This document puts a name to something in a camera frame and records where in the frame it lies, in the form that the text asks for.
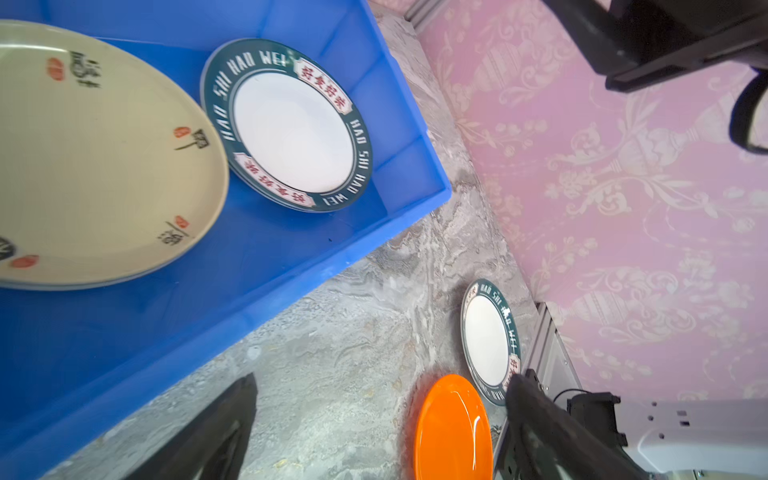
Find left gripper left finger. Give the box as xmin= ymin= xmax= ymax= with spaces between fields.
xmin=127 ymin=374 xmax=258 ymax=479

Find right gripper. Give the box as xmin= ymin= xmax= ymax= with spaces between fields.
xmin=545 ymin=0 xmax=767 ymax=93

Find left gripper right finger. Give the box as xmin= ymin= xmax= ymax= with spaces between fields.
xmin=494 ymin=371 xmax=645 ymax=479

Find orange plate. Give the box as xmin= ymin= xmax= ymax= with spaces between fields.
xmin=413 ymin=374 xmax=493 ymax=479

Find cream plate small motifs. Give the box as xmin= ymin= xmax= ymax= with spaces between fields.
xmin=1 ymin=19 xmax=229 ymax=290

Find small green-rim plate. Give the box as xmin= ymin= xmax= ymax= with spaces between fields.
xmin=200 ymin=39 xmax=373 ymax=213

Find large green-rim white plate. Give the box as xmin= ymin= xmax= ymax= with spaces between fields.
xmin=460 ymin=278 xmax=523 ymax=406

